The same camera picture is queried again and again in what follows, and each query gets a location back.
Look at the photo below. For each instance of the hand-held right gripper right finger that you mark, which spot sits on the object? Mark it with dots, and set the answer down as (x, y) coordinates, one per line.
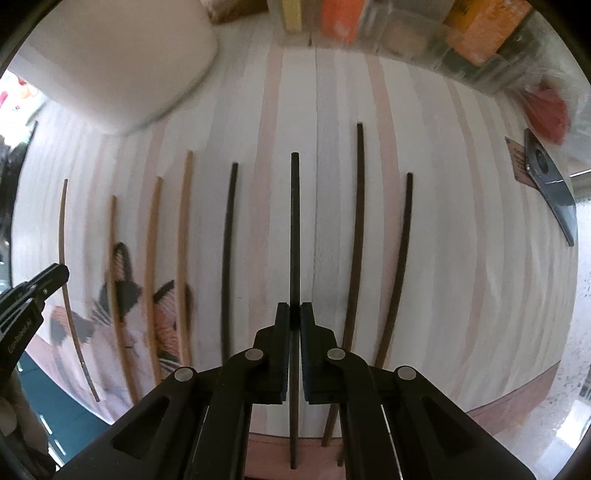
(305, 325)

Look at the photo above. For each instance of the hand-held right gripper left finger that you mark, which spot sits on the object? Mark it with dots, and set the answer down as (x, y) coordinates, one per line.
(285, 325)

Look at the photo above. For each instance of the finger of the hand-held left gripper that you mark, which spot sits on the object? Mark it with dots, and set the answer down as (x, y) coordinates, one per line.
(51, 275)

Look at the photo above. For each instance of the thin brown wooden chopstick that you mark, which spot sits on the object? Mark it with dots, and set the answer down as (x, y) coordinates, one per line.
(68, 295)

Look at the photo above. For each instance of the light wooden chopstick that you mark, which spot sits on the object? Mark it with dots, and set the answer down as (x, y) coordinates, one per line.
(184, 258)
(150, 277)
(119, 323)

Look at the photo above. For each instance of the dark brown chopstick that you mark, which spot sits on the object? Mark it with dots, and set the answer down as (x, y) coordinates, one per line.
(400, 258)
(356, 258)

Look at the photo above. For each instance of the black chopstick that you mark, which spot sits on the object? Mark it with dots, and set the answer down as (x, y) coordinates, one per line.
(228, 258)
(294, 230)

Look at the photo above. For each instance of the person's left forearm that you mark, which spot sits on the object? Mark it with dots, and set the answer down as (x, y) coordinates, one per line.
(21, 424)

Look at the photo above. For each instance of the teal cabinet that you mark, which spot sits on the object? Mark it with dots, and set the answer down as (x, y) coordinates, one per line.
(60, 415)

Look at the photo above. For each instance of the striped cat print tablecloth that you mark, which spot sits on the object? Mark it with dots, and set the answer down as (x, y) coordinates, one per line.
(461, 277)

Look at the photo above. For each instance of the white container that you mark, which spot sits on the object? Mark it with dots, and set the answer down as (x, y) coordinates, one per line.
(124, 64)

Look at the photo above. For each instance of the brown card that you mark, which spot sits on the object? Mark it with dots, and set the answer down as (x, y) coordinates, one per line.
(517, 159)

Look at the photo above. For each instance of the blue smartphone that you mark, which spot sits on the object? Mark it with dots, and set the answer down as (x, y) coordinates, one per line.
(549, 184)

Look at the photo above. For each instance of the orange packet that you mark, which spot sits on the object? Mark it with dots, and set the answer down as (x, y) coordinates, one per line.
(339, 18)

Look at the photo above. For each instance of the clear plastic container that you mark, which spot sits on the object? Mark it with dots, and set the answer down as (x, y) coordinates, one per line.
(411, 32)

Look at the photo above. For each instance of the yellow box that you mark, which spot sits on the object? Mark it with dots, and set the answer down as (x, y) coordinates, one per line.
(292, 14)

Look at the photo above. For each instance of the red packet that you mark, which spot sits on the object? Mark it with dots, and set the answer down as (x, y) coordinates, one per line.
(549, 115)

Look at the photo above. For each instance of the orange box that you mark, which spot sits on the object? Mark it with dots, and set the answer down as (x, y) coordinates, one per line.
(485, 27)

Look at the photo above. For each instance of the clear plastic bag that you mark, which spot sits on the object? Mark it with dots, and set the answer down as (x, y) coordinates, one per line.
(561, 69)

